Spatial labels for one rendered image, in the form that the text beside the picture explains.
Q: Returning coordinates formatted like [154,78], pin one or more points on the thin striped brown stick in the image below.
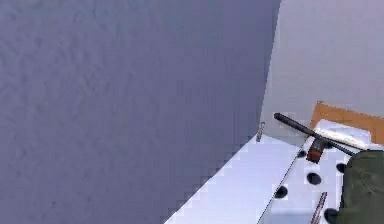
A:
[319,208]

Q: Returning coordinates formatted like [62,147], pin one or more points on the black baseball bat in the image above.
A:
[295,124]

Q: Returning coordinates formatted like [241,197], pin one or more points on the white bed with black dots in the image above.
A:
[300,200]

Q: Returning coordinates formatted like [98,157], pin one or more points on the small reddish brown block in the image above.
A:
[315,151]

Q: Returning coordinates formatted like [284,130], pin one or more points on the dark green cloth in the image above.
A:
[365,186]

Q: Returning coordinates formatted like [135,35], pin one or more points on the small grey rod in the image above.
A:
[260,132]

